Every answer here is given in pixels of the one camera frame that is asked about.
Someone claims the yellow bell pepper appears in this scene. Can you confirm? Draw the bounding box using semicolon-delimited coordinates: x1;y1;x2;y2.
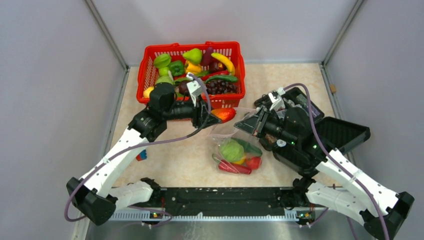
184;60;202;74

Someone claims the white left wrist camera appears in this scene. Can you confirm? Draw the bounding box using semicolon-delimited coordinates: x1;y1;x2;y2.
186;72;203;107

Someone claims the orange green mango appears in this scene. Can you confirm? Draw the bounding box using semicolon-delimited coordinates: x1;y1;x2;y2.
211;107;237;124

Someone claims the yellow banana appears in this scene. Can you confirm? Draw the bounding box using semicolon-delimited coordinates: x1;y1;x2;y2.
211;52;236;76

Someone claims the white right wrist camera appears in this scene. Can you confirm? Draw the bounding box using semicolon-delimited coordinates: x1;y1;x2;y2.
268;87;286;112

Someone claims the dark purple grape bunch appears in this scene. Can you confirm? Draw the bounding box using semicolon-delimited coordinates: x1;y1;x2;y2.
205;79;237;95

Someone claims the small dark green cucumber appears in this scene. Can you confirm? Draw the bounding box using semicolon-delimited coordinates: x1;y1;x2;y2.
231;137;263;157

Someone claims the red apple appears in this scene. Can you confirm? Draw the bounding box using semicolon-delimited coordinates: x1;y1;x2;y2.
244;156;262;171

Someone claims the red chili pepper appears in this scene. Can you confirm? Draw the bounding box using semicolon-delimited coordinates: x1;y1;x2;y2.
211;154;252;175

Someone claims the red plastic shopping basket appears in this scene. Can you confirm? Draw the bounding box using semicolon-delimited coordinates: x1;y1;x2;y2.
136;41;246;109

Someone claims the yellow apple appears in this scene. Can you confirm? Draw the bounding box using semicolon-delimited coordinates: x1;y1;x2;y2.
233;155;246;165

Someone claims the clear zip top bag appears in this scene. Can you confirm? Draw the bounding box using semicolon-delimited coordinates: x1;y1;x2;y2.
207;107;263;175

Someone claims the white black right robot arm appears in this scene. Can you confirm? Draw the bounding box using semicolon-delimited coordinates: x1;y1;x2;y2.
235;107;415;240

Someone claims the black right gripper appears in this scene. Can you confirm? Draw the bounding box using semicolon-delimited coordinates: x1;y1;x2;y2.
234;105;299;146

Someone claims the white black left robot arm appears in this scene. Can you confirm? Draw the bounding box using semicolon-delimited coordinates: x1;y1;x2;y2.
63;79;223;226

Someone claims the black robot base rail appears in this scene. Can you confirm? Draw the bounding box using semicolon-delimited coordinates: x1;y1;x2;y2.
131;187;327;226

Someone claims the round green cabbage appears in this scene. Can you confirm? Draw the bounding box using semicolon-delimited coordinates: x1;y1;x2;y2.
218;138;245;163

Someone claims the green pear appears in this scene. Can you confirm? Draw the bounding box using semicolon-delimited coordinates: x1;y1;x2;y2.
182;48;203;65

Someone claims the red blue toy block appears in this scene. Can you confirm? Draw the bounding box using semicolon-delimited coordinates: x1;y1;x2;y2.
135;150;148;162

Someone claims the green bell pepper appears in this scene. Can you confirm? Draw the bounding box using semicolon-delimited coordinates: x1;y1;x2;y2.
168;60;185;77

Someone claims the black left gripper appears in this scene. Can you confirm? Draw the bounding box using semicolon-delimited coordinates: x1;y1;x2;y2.
163;92;222;129

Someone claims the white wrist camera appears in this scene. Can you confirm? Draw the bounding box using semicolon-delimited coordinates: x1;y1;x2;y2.
186;72;203;107
268;87;286;112

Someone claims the black open tool case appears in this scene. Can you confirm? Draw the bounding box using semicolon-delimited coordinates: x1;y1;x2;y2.
257;87;371;177

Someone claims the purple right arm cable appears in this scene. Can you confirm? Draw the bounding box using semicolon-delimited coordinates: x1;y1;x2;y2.
281;83;391;240

